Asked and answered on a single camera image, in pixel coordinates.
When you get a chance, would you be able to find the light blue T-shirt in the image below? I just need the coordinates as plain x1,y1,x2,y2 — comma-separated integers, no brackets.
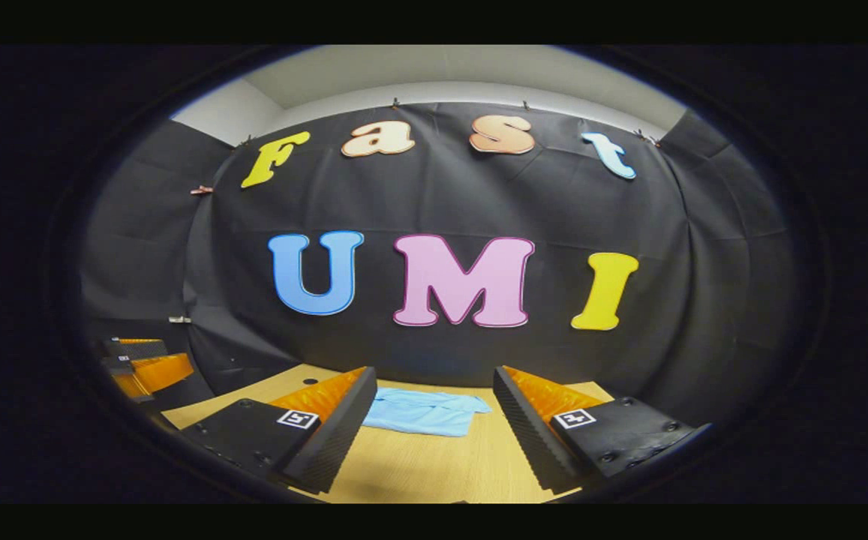
362,388,493,438

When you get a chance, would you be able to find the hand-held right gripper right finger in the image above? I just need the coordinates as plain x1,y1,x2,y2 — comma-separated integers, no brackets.
494,365,712,494

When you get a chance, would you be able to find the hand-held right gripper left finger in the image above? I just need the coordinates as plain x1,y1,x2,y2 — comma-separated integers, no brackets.
179,366,378,494

